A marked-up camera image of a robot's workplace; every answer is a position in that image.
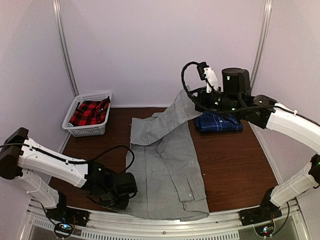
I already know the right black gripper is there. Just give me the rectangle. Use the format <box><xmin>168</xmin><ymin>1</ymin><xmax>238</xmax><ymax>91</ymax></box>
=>
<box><xmin>188</xmin><ymin>86</ymin><xmax>242</xmax><ymax>116</ymax></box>

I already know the grey long sleeve shirt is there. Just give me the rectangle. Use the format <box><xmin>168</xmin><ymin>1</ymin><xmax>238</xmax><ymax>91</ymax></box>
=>
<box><xmin>125</xmin><ymin>90</ymin><xmax>209</xmax><ymax>222</ymax></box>

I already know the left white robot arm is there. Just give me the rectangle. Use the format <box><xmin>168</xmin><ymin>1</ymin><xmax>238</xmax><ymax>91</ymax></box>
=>
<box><xmin>0</xmin><ymin>127</ymin><xmax>138</xmax><ymax>222</ymax></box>

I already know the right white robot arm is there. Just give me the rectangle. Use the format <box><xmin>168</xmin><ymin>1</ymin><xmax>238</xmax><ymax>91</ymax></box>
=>
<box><xmin>187</xmin><ymin>62</ymin><xmax>320</xmax><ymax>221</ymax></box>

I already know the blue plaid folded shirt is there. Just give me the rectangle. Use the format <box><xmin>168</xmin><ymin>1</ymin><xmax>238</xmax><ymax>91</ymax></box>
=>
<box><xmin>194</xmin><ymin>112</ymin><xmax>244</xmax><ymax>133</ymax></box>

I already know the white plastic basket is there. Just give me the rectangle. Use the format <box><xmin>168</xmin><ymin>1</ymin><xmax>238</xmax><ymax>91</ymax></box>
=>
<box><xmin>62</xmin><ymin>90</ymin><xmax>112</xmax><ymax>137</ymax></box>

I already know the red black plaid shirt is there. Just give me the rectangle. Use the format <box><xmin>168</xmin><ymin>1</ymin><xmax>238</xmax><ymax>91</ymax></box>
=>
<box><xmin>68</xmin><ymin>96</ymin><xmax>111</xmax><ymax>127</ymax></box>

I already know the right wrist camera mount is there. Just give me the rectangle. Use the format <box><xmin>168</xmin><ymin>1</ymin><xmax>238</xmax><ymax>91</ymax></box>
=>
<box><xmin>196</xmin><ymin>62</ymin><xmax>219</xmax><ymax>94</ymax></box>

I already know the aluminium front rail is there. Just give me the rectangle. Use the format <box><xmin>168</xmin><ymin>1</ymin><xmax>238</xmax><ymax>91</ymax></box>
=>
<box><xmin>17</xmin><ymin>199</ymin><xmax>311</xmax><ymax>240</ymax></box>

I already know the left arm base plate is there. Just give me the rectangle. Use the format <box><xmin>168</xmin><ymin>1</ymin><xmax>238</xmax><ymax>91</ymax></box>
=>
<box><xmin>46</xmin><ymin>208</ymin><xmax>90</xmax><ymax>227</ymax></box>

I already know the right aluminium corner post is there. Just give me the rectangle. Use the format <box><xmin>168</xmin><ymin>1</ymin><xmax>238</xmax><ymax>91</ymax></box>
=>
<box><xmin>250</xmin><ymin>0</ymin><xmax>273</xmax><ymax>90</ymax></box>

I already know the aluminium corner post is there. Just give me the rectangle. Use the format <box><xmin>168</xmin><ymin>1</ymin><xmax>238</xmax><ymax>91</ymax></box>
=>
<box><xmin>250</xmin><ymin>0</ymin><xmax>273</xmax><ymax>90</ymax></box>
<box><xmin>52</xmin><ymin>0</ymin><xmax>79</xmax><ymax>97</ymax></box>

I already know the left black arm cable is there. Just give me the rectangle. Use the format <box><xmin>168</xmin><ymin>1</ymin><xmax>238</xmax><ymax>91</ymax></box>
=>
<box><xmin>0</xmin><ymin>141</ymin><xmax>136</xmax><ymax>173</ymax></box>

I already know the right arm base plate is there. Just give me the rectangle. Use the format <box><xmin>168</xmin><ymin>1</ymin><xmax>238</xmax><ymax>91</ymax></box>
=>
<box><xmin>239</xmin><ymin>206</ymin><xmax>282</xmax><ymax>226</ymax></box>

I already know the left aluminium corner post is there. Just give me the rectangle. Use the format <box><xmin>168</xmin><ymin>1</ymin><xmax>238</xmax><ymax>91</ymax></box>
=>
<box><xmin>52</xmin><ymin>0</ymin><xmax>79</xmax><ymax>97</ymax></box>

